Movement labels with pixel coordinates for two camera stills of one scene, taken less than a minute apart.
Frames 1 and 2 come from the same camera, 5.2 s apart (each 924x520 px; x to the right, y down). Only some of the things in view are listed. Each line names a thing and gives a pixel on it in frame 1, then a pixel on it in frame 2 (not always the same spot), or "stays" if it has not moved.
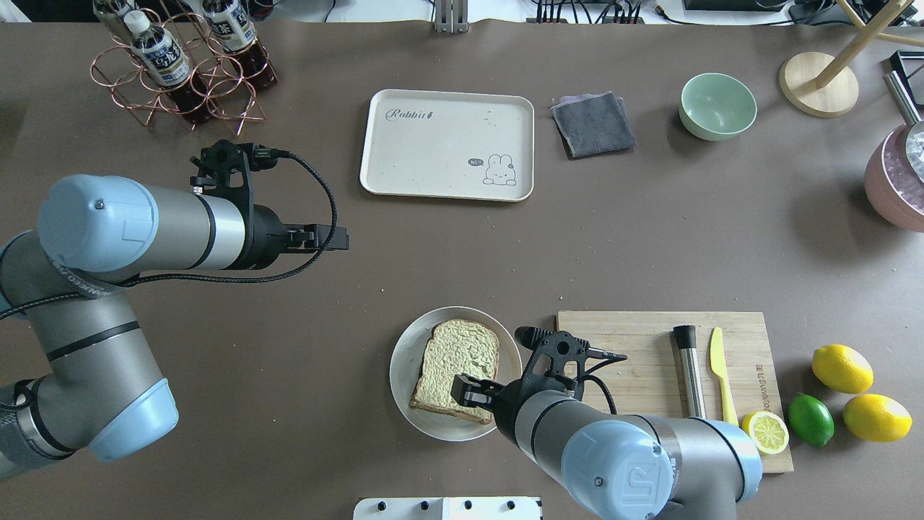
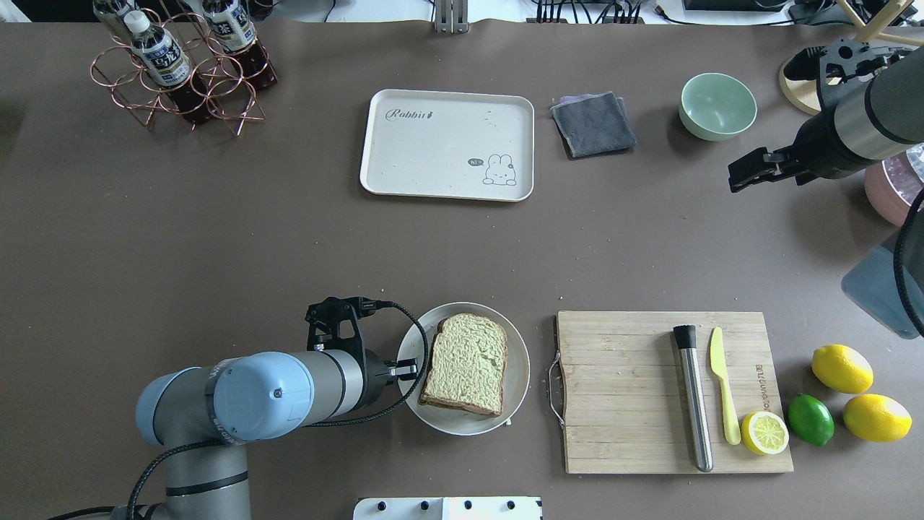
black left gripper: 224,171 to 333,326
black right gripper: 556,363 to 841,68
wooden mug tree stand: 819,84 stays
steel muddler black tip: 685,336 stays
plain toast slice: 456,347 stays
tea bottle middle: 234,28 stays
